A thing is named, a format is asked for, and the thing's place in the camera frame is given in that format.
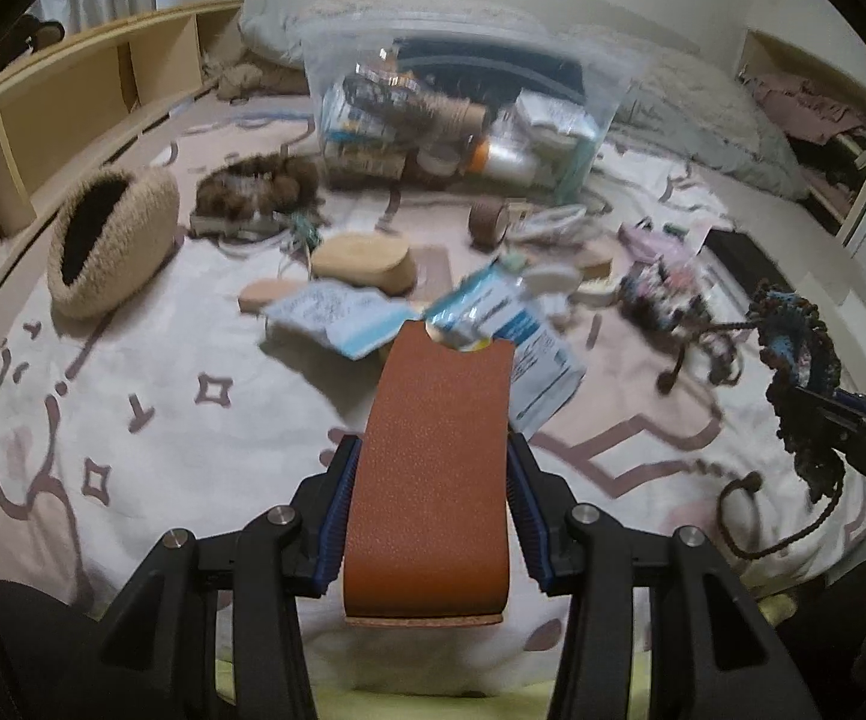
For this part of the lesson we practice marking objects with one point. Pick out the yellow-green cloth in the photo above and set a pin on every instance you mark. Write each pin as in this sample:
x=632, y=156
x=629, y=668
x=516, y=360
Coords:
x=403, y=705

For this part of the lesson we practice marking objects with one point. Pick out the white printed sachet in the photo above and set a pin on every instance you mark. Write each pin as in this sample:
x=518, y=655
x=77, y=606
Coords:
x=549, y=375
x=335, y=315

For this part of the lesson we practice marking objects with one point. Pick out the grey duvet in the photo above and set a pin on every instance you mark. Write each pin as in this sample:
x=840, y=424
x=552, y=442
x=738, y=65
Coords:
x=748, y=142

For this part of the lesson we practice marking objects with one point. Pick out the beige textured pillow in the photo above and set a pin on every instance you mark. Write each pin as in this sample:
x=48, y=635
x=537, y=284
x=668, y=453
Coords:
x=665, y=82
x=343, y=11

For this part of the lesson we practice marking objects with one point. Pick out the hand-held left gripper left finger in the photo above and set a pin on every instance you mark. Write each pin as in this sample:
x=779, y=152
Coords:
x=334, y=521

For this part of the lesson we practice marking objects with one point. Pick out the beige fuzzy basket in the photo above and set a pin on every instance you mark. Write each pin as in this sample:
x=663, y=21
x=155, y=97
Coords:
x=132, y=240

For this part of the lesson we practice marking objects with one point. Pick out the beige fuzzy blanket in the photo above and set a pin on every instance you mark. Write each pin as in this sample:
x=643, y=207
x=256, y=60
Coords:
x=249, y=79

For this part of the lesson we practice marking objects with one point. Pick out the tan wooden block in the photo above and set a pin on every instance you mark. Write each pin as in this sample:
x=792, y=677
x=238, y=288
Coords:
x=361, y=262

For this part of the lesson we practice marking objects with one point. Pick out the small green clip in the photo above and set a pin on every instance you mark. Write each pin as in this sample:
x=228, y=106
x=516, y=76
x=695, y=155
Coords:
x=305, y=231

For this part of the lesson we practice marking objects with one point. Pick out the brown fur piece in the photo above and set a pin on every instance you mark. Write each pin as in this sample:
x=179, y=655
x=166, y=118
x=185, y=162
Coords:
x=260, y=184

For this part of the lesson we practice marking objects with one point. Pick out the clear plastic storage box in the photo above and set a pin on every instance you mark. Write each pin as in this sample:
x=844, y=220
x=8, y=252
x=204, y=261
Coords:
x=440, y=112

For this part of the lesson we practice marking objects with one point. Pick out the dark crocheted pouch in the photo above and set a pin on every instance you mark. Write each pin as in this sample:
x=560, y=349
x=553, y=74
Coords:
x=796, y=352

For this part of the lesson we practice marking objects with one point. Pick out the pink packet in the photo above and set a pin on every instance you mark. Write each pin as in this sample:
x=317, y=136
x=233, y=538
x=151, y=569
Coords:
x=654, y=244

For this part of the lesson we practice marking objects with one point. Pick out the brown tape roll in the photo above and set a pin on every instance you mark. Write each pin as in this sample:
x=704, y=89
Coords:
x=487, y=223

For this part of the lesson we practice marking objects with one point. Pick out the white round case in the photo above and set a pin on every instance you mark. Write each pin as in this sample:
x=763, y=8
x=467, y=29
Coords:
x=551, y=280

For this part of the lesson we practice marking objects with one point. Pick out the pink clothes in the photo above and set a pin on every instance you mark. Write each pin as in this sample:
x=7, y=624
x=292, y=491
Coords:
x=800, y=105

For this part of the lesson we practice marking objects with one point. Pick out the brown leather case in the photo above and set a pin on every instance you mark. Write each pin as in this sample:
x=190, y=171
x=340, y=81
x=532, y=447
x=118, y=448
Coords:
x=433, y=465

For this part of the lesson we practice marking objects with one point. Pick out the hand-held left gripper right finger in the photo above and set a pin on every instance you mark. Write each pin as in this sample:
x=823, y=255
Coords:
x=529, y=532

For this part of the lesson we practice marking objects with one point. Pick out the clear plastic pouch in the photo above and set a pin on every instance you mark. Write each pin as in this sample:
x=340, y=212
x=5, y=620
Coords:
x=549, y=221

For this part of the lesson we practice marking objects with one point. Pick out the black flat pad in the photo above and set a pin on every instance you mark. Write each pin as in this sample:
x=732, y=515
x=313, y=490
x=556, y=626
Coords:
x=736, y=262

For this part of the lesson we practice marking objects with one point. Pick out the wooden shelf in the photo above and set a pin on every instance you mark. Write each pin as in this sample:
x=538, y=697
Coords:
x=65, y=105

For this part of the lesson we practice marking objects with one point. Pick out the black cap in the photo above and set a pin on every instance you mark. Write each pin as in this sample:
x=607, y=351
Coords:
x=44, y=34

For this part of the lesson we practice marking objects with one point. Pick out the dark patterned scrunchie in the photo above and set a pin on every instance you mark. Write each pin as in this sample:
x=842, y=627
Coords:
x=661, y=296

